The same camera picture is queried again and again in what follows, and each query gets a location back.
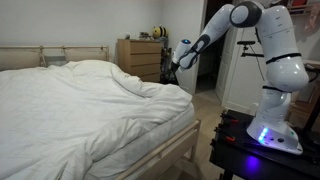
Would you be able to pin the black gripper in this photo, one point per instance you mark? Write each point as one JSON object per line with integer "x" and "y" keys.
{"x": 174, "y": 67}

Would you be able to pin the white duvet blanket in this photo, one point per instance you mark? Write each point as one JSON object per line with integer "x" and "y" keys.
{"x": 73, "y": 113}

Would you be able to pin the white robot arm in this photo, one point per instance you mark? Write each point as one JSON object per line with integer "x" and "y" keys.
{"x": 285, "y": 74}

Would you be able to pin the wooden chest of drawers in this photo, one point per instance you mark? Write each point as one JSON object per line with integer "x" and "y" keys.
{"x": 140, "y": 58}

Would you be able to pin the yellow black bee plush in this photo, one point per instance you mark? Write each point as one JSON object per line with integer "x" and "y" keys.
{"x": 159, "y": 31}

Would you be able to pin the white door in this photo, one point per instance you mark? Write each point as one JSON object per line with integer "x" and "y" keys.
{"x": 232, "y": 36}

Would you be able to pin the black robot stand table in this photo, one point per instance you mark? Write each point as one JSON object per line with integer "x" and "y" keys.
{"x": 237, "y": 153}

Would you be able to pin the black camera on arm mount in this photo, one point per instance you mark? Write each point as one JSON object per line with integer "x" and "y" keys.
{"x": 248, "y": 45}

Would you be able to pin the wooden wall shelf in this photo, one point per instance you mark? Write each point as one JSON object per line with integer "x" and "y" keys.
{"x": 299, "y": 7}

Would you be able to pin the light wooden bed frame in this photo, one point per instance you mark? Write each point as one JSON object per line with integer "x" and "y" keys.
{"x": 166, "y": 150}

